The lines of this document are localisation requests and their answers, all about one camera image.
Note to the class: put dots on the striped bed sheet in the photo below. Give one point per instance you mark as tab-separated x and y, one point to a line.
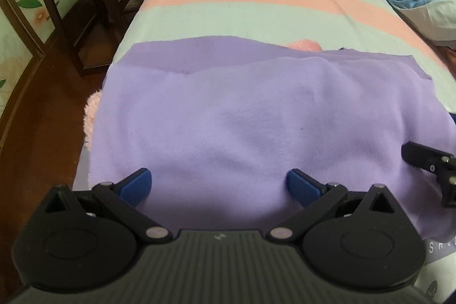
249	15

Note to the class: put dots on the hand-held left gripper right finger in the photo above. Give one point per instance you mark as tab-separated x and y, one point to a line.
302	186

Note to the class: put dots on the pink fluffy folded garment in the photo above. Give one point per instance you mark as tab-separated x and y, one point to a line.
306	44

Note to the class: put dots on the purple sweatshirt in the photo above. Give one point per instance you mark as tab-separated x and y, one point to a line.
249	118

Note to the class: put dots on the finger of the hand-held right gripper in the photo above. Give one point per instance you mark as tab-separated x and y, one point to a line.
427	158

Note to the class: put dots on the dark wooden chair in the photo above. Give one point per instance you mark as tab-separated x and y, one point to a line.
55	5

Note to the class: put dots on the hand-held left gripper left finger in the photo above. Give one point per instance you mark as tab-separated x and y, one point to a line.
137	183

